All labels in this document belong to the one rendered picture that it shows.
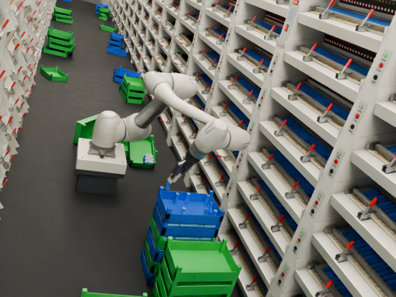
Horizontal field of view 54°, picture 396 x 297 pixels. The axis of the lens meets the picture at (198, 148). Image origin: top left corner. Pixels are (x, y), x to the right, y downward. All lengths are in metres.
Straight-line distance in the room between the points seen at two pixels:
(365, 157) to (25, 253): 1.68
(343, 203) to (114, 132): 1.55
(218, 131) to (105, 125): 1.05
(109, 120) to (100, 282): 1.00
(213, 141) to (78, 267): 0.98
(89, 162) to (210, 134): 1.08
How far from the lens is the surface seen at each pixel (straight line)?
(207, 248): 1.94
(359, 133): 1.53
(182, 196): 2.09
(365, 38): 1.63
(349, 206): 1.56
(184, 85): 2.19
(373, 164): 1.48
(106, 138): 2.58
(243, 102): 2.35
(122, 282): 2.14
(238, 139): 1.81
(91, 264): 2.20
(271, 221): 2.01
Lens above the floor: 1.49
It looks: 23 degrees down
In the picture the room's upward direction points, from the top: 17 degrees clockwise
